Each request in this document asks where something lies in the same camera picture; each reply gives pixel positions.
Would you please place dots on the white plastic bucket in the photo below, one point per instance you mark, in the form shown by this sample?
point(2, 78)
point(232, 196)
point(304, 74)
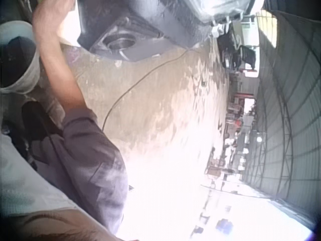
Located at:
point(17, 60)

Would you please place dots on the blue box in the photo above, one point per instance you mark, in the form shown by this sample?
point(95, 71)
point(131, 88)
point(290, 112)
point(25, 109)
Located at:
point(224, 224)

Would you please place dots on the plastic-wrapped grey machine part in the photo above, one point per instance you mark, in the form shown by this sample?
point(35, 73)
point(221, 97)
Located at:
point(220, 8)

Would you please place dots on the white cabinet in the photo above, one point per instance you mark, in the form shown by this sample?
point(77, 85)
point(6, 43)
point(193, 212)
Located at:
point(249, 30)

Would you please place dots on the row of workshop equipment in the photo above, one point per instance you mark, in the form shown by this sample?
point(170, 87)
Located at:
point(234, 140)

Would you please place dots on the person's legs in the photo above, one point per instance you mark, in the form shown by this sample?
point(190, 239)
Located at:
point(37, 120)

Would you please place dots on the large dark grey metal casting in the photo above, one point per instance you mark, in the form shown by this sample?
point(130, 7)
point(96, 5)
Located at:
point(140, 27)

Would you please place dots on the person's right hand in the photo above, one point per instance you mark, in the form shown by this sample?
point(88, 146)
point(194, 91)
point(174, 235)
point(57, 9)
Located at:
point(51, 7)

